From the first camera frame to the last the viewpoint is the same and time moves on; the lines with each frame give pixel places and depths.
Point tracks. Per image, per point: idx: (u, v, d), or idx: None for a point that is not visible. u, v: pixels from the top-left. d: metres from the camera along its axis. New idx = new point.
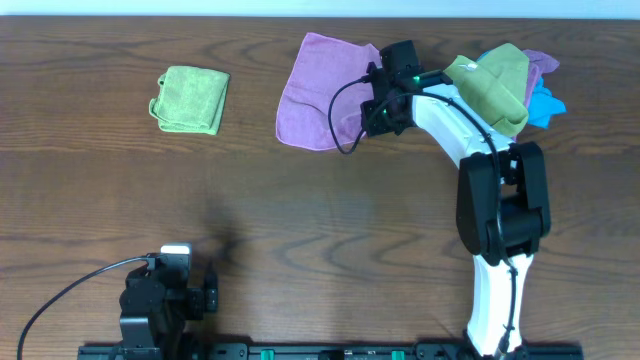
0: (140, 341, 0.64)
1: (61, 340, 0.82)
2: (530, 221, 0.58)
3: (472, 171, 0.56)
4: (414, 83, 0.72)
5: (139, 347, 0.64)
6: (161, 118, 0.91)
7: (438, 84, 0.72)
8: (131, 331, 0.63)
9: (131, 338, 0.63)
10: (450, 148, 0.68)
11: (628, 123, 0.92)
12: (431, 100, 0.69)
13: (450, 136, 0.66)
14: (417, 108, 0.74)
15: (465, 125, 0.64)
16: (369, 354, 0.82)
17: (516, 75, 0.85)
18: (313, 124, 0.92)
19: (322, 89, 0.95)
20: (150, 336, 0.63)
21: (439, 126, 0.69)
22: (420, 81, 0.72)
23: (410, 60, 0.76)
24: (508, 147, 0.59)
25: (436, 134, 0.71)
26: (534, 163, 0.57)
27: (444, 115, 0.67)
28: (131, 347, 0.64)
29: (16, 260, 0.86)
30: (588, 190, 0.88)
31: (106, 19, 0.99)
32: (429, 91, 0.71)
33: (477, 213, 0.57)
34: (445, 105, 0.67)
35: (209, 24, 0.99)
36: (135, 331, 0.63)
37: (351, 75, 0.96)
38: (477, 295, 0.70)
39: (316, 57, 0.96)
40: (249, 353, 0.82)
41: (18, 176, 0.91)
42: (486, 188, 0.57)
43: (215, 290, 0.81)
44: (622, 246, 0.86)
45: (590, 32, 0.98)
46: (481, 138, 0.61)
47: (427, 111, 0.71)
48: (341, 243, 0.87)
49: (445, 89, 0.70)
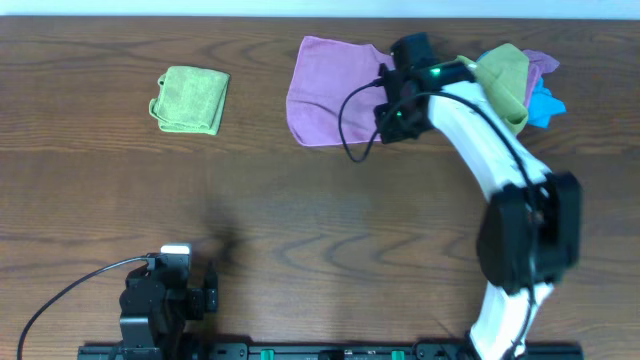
0: (140, 341, 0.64)
1: (61, 340, 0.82)
2: (561, 257, 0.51)
3: (501, 206, 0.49)
4: (432, 73, 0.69)
5: (139, 347, 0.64)
6: (161, 118, 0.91)
7: (460, 81, 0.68)
8: (131, 330, 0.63)
9: (131, 338, 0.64)
10: (474, 167, 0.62)
11: (628, 123, 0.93)
12: (455, 103, 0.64)
13: (475, 152, 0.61)
14: (434, 107, 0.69)
15: (493, 144, 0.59)
16: (369, 354, 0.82)
17: (516, 75, 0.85)
18: (322, 129, 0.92)
19: (325, 93, 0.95)
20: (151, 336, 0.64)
21: (463, 136, 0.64)
22: (439, 74, 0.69)
23: (425, 54, 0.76)
24: (544, 176, 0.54)
25: (458, 142, 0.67)
26: (571, 198, 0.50)
27: (469, 126, 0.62)
28: (131, 347, 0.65)
29: (17, 260, 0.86)
30: (588, 190, 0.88)
31: (106, 19, 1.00)
32: (449, 86, 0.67)
33: (504, 252, 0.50)
34: (471, 113, 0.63)
35: (209, 24, 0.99)
36: (135, 331, 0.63)
37: (352, 76, 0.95)
38: (486, 307, 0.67)
39: (315, 60, 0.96)
40: (248, 353, 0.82)
41: (18, 176, 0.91)
42: (516, 225, 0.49)
43: (215, 290, 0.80)
44: (622, 246, 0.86)
45: (590, 32, 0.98)
46: (511, 163, 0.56)
47: (450, 120, 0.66)
48: (341, 243, 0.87)
49: (468, 86, 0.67)
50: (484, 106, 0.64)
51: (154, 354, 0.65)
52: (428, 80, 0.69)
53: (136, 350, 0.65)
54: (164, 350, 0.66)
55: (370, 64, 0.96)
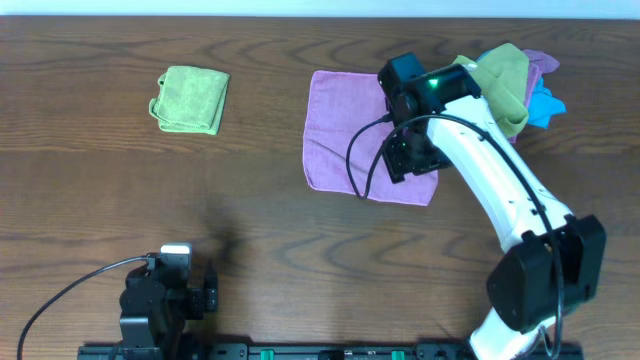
0: (140, 342, 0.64)
1: (60, 340, 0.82)
2: (576, 297, 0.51)
3: (524, 261, 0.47)
4: (428, 84, 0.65)
5: (139, 348, 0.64)
6: (161, 118, 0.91)
7: (463, 97, 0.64)
8: (131, 330, 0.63)
9: (130, 338, 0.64)
10: (486, 200, 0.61)
11: (629, 123, 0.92)
12: (461, 130, 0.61)
13: (488, 187, 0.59)
14: (435, 129, 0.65)
15: (508, 181, 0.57)
16: (369, 354, 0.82)
17: (516, 75, 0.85)
18: (331, 165, 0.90)
19: (336, 125, 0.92)
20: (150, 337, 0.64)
21: (471, 167, 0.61)
22: (437, 85, 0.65)
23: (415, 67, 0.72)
24: (564, 220, 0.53)
25: (463, 168, 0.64)
26: (594, 245, 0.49)
27: (478, 158, 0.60)
28: (131, 347, 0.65)
29: (17, 259, 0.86)
30: (588, 190, 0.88)
31: (107, 19, 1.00)
32: (450, 105, 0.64)
33: (526, 300, 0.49)
34: (479, 142, 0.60)
35: (209, 24, 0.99)
36: (136, 330, 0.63)
37: (363, 109, 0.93)
38: (492, 318, 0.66)
39: (326, 90, 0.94)
40: (248, 353, 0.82)
41: (19, 176, 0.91)
42: (541, 274, 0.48)
43: (215, 290, 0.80)
44: (622, 246, 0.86)
45: (590, 32, 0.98)
46: (531, 206, 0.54)
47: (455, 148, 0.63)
48: (341, 243, 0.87)
49: (470, 104, 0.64)
50: (492, 131, 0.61)
51: (154, 354, 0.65)
52: (423, 92, 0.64)
53: (136, 350, 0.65)
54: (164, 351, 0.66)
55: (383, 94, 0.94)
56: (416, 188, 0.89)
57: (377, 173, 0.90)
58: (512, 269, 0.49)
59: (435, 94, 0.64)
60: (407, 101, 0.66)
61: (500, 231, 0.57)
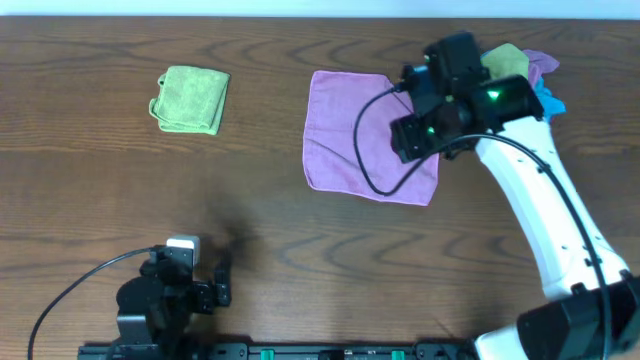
0: (137, 339, 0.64)
1: (60, 340, 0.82)
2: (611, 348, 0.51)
3: (571, 314, 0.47)
4: (487, 97, 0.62)
5: (137, 344, 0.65)
6: (161, 118, 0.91)
7: (524, 117, 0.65)
8: (129, 329, 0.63)
9: (128, 335, 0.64)
10: (534, 234, 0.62)
11: (629, 123, 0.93)
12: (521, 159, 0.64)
13: (539, 222, 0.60)
14: (492, 150, 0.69)
15: (563, 221, 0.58)
16: (369, 354, 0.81)
17: (516, 75, 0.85)
18: (337, 166, 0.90)
19: (339, 126, 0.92)
20: (148, 334, 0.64)
21: (525, 200, 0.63)
22: (496, 100, 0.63)
23: (471, 63, 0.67)
24: (621, 276, 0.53)
25: (514, 199, 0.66)
26: None
27: (534, 192, 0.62)
28: (129, 344, 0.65)
29: (16, 259, 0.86)
30: (587, 190, 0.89)
31: (107, 19, 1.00)
32: (510, 125, 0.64)
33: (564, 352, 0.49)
34: (537, 174, 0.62)
35: (209, 25, 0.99)
36: (133, 329, 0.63)
37: (365, 109, 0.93)
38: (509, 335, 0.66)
39: (326, 91, 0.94)
40: (248, 353, 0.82)
41: (19, 176, 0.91)
42: (585, 329, 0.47)
43: (226, 285, 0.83)
44: (625, 245, 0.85)
45: (589, 32, 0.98)
46: (585, 255, 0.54)
47: (512, 176, 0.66)
48: (341, 243, 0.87)
49: (530, 127, 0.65)
50: (555, 167, 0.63)
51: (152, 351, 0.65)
52: (482, 105, 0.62)
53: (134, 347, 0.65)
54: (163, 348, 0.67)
55: (384, 94, 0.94)
56: (416, 188, 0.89)
57: (377, 174, 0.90)
58: (556, 319, 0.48)
59: (493, 110, 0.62)
60: (460, 111, 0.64)
61: (547, 274, 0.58)
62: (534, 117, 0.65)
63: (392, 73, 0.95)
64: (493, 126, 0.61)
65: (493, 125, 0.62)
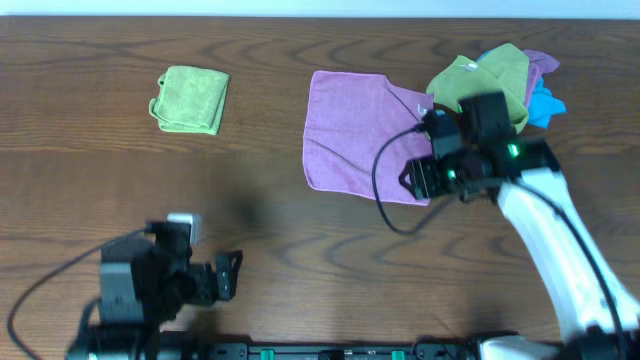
0: (119, 295, 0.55)
1: (60, 340, 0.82)
2: None
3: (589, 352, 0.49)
4: (509, 153, 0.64)
5: (117, 304, 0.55)
6: (161, 118, 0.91)
7: (540, 173, 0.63)
8: (112, 279, 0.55)
9: (109, 290, 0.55)
10: (551, 274, 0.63)
11: (629, 123, 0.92)
12: (537, 204, 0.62)
13: (556, 265, 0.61)
14: (507, 197, 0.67)
15: (578, 265, 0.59)
16: (369, 354, 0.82)
17: (515, 76, 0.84)
18: (337, 166, 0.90)
19: (340, 126, 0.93)
20: (133, 287, 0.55)
21: (542, 243, 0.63)
22: (516, 156, 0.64)
23: (500, 118, 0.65)
24: (636, 318, 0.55)
25: (532, 240, 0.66)
26: None
27: (554, 237, 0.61)
28: (111, 306, 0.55)
29: (15, 259, 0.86)
30: (586, 190, 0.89)
31: (107, 19, 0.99)
32: (527, 178, 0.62)
33: None
34: (556, 221, 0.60)
35: (209, 25, 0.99)
36: (118, 279, 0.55)
37: (365, 109, 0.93)
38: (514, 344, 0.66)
39: (326, 92, 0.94)
40: (248, 353, 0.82)
41: (19, 176, 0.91)
42: None
43: (226, 274, 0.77)
44: (625, 246, 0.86)
45: (591, 32, 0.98)
46: (602, 299, 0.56)
47: (528, 217, 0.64)
48: (341, 243, 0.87)
49: (546, 180, 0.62)
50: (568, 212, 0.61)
51: (134, 314, 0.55)
52: (504, 160, 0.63)
53: (115, 309, 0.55)
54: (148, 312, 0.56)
55: (384, 94, 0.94)
56: None
57: (377, 174, 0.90)
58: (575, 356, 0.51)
59: (513, 166, 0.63)
60: (482, 165, 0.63)
61: (565, 311, 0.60)
62: (552, 175, 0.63)
63: (392, 73, 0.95)
64: (511, 177, 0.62)
65: (513, 177, 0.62)
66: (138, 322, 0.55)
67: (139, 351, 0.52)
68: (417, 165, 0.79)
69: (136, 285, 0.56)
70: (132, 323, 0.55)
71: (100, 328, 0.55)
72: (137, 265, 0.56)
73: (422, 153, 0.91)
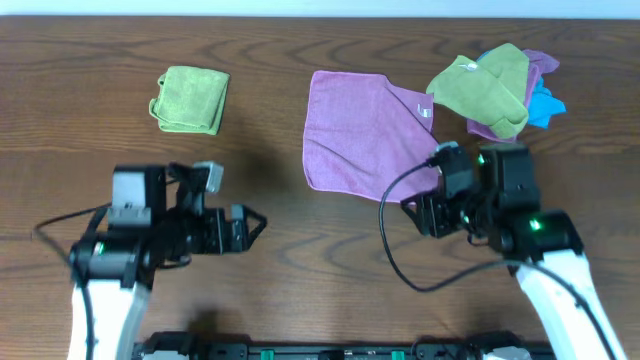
0: (131, 199, 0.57)
1: (58, 342, 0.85)
2: None
3: None
4: (527, 227, 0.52)
5: (126, 208, 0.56)
6: (161, 118, 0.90)
7: (563, 252, 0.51)
8: (124, 182, 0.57)
9: (122, 194, 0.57)
10: None
11: (630, 124, 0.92)
12: (556, 290, 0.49)
13: None
14: (526, 278, 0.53)
15: None
16: (369, 354, 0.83)
17: (515, 76, 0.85)
18: (337, 167, 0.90)
19: (340, 126, 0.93)
20: (143, 194, 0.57)
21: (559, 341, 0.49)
22: (538, 231, 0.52)
23: (524, 181, 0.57)
24: None
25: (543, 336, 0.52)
26: None
27: (569, 327, 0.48)
28: (120, 209, 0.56)
29: (18, 260, 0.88)
30: (585, 191, 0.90)
31: (106, 18, 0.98)
32: (548, 257, 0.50)
33: None
34: (575, 310, 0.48)
35: (209, 24, 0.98)
36: (129, 182, 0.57)
37: (366, 109, 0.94)
38: None
39: (326, 91, 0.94)
40: (248, 353, 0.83)
41: (20, 178, 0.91)
42: None
43: (240, 222, 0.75)
44: (620, 246, 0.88)
45: (593, 31, 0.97)
46: None
47: (539, 301, 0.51)
48: (341, 243, 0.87)
49: (567, 261, 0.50)
50: (592, 301, 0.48)
51: (140, 220, 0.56)
52: (523, 236, 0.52)
53: (123, 213, 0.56)
54: (154, 222, 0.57)
55: (384, 95, 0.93)
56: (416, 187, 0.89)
57: (377, 174, 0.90)
58: None
59: (534, 241, 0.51)
60: (501, 237, 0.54)
61: None
62: (576, 255, 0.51)
63: (392, 73, 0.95)
64: (531, 256, 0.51)
65: (531, 256, 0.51)
66: (142, 227, 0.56)
67: (140, 253, 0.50)
68: (428, 200, 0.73)
69: (148, 194, 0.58)
70: (136, 226, 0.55)
71: (107, 228, 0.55)
72: (151, 176, 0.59)
73: (432, 185, 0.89)
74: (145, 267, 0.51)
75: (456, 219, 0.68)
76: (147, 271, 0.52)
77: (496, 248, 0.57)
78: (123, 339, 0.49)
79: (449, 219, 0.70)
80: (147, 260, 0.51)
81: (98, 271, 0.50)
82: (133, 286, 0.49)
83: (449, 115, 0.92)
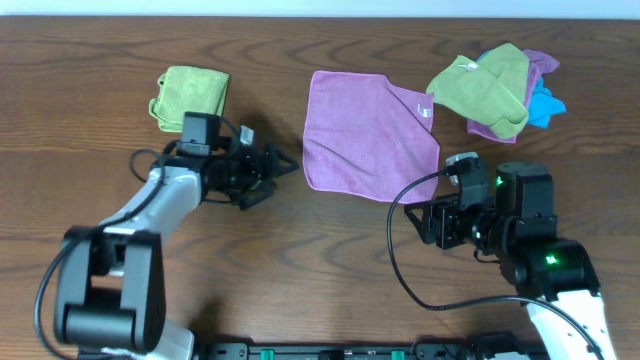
0: (195, 136, 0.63)
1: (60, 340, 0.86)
2: None
3: None
4: (543, 264, 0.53)
5: (192, 144, 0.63)
6: (161, 118, 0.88)
7: (574, 289, 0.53)
8: (191, 124, 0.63)
9: (188, 131, 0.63)
10: None
11: (629, 124, 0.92)
12: (570, 332, 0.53)
13: None
14: (538, 313, 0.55)
15: None
16: (369, 354, 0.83)
17: (515, 76, 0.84)
18: (338, 166, 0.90)
19: (340, 126, 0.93)
20: (207, 135, 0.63)
21: None
22: (553, 267, 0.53)
23: (541, 208, 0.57)
24: None
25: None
26: None
27: None
28: (187, 144, 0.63)
29: (19, 260, 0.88)
30: (584, 191, 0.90)
31: (106, 19, 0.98)
32: (563, 296, 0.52)
33: None
34: (587, 352, 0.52)
35: (209, 24, 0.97)
36: (194, 125, 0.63)
37: (366, 108, 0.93)
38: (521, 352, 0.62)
39: (327, 92, 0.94)
40: (249, 353, 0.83)
41: (20, 178, 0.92)
42: None
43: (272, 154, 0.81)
44: (620, 246, 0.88)
45: (593, 31, 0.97)
46: None
47: (550, 338, 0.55)
48: (341, 243, 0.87)
49: (582, 300, 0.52)
50: (603, 343, 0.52)
51: (202, 154, 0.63)
52: (539, 273, 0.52)
53: (188, 147, 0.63)
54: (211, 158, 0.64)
55: (384, 95, 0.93)
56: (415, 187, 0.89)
57: (377, 174, 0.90)
58: None
59: (548, 276, 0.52)
60: (517, 270, 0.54)
61: None
62: (591, 293, 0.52)
63: (392, 73, 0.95)
64: (546, 295, 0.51)
65: (546, 294, 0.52)
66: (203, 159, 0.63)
67: (203, 171, 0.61)
68: (438, 209, 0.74)
69: (211, 135, 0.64)
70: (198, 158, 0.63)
71: (174, 155, 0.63)
72: (214, 122, 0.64)
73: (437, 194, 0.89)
74: (204, 185, 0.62)
75: (465, 232, 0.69)
76: (205, 187, 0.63)
77: (507, 276, 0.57)
78: (184, 190, 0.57)
79: (457, 231, 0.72)
80: (207, 181, 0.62)
81: (171, 166, 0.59)
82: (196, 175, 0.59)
83: (449, 115, 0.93)
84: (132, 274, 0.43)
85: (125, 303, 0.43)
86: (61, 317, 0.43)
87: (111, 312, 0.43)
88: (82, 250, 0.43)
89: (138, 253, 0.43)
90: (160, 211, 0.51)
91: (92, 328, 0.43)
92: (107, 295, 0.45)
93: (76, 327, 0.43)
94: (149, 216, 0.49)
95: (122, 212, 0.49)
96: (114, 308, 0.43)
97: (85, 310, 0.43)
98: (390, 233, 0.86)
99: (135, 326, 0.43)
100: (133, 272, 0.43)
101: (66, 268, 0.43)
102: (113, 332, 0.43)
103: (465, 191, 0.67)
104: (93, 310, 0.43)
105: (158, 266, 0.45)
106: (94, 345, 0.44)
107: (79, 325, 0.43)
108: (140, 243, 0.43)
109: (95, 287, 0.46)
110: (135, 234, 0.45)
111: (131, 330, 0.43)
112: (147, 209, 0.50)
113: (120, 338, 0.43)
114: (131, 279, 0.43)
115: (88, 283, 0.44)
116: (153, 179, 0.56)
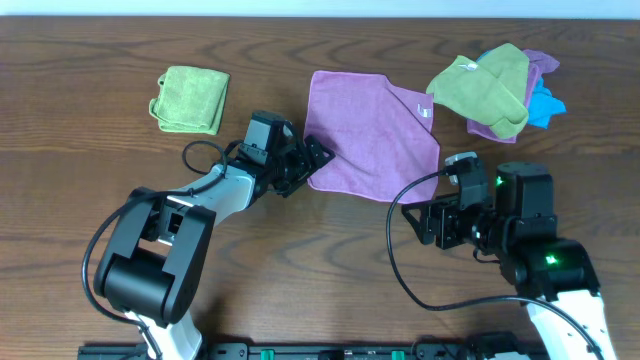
0: (257, 141, 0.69)
1: (59, 340, 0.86)
2: None
3: None
4: (543, 264, 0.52)
5: (253, 147, 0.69)
6: (161, 118, 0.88)
7: (575, 289, 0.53)
8: (255, 129, 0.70)
9: (253, 135, 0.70)
10: None
11: (628, 124, 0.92)
12: (570, 332, 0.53)
13: None
14: (539, 313, 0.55)
15: None
16: (369, 354, 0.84)
17: (515, 75, 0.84)
18: (338, 166, 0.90)
19: (341, 126, 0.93)
20: (267, 142, 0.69)
21: None
22: (554, 266, 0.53)
23: (542, 208, 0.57)
24: None
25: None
26: None
27: None
28: (249, 147, 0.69)
29: (19, 260, 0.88)
30: (584, 191, 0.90)
31: (106, 19, 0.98)
32: (562, 297, 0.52)
33: None
34: (587, 352, 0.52)
35: (209, 24, 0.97)
36: (258, 131, 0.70)
37: (366, 108, 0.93)
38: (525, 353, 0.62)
39: (328, 93, 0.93)
40: (249, 353, 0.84)
41: (20, 179, 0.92)
42: None
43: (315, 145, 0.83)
44: (620, 246, 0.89)
45: (594, 30, 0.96)
46: None
47: (549, 337, 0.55)
48: (341, 243, 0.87)
49: (582, 301, 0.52)
50: (603, 343, 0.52)
51: (260, 158, 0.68)
52: (539, 273, 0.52)
53: (248, 151, 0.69)
54: (267, 165, 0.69)
55: (383, 95, 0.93)
56: (415, 187, 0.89)
57: (377, 174, 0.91)
58: None
59: (549, 275, 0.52)
60: (517, 271, 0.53)
61: None
62: (590, 293, 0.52)
63: (392, 73, 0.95)
64: (545, 294, 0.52)
65: (545, 294, 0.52)
66: (259, 166, 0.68)
67: (257, 181, 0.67)
68: (438, 208, 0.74)
69: (270, 141, 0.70)
70: (255, 164, 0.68)
71: (237, 156, 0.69)
72: (276, 127, 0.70)
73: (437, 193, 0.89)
74: (255, 193, 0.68)
75: (464, 231, 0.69)
76: (255, 196, 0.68)
77: (507, 275, 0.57)
78: (243, 190, 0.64)
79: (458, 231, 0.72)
80: (257, 189, 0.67)
81: (232, 168, 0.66)
82: (251, 180, 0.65)
83: (449, 114, 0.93)
84: (177, 241, 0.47)
85: (166, 270, 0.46)
86: (107, 268, 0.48)
87: (149, 276, 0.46)
88: (143, 208, 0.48)
89: (191, 225, 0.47)
90: (218, 197, 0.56)
91: (129, 284, 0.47)
92: (150, 257, 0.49)
93: (114, 282, 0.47)
94: (209, 198, 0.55)
95: (185, 189, 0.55)
96: (153, 272, 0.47)
97: (127, 268, 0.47)
98: (390, 233, 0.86)
99: (167, 292, 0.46)
100: (182, 238, 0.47)
101: (123, 222, 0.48)
102: (145, 294, 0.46)
103: (464, 190, 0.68)
104: (134, 270, 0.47)
105: (204, 244, 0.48)
106: (125, 301, 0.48)
107: (120, 279, 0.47)
108: (196, 216, 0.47)
109: (142, 248, 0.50)
110: (193, 208, 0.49)
111: (163, 297, 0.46)
112: (209, 194, 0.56)
113: (151, 301, 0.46)
114: (177, 246, 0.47)
115: (138, 242, 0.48)
116: (215, 170, 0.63)
